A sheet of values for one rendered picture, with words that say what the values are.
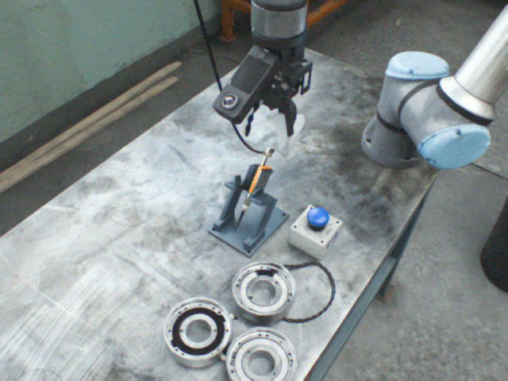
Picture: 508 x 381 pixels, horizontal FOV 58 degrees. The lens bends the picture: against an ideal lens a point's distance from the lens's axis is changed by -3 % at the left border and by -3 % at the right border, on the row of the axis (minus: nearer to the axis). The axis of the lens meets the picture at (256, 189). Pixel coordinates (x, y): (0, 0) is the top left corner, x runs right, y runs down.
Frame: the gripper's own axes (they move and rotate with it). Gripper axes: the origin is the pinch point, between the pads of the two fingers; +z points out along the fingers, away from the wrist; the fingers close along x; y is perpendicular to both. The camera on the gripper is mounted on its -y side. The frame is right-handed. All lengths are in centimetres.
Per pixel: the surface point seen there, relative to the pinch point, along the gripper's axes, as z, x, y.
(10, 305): 18, 20, -42
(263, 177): 6.9, -1.0, -0.6
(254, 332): 15.6, -15.3, -21.3
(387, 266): 75, -18, 48
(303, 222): 14.2, -9.4, 0.7
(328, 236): 14.2, -14.6, 0.8
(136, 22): 66, 154, 96
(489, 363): 99, -61, 53
